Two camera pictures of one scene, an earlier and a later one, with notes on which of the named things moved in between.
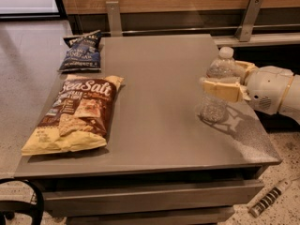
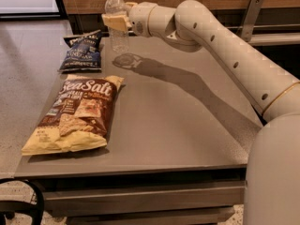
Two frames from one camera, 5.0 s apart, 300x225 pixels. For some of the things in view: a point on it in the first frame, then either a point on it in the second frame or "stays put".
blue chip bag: x=83 y=52 stays put
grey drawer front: x=186 y=196 stays put
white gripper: x=268 y=88 to x=140 y=19
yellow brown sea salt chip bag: x=78 y=118 stays put
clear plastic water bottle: x=225 y=67 to x=115 y=6
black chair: x=7 y=208 stays put
